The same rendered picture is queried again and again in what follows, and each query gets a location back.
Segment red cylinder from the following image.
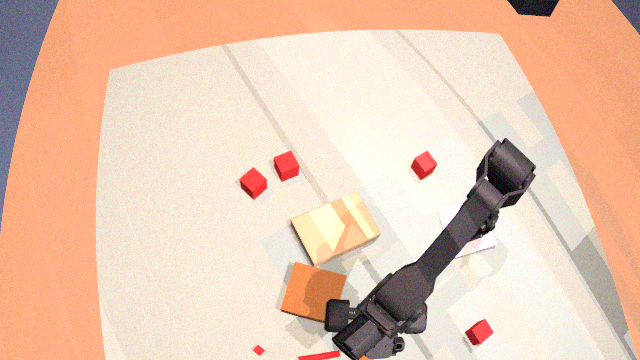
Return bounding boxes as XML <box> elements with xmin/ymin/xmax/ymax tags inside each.
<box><xmin>298</xmin><ymin>351</ymin><xmax>340</xmax><ymax>360</ymax></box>

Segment orange square block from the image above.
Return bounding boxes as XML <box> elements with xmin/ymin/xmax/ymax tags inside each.
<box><xmin>280</xmin><ymin>261</ymin><xmax>347</xmax><ymax>323</ymax></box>

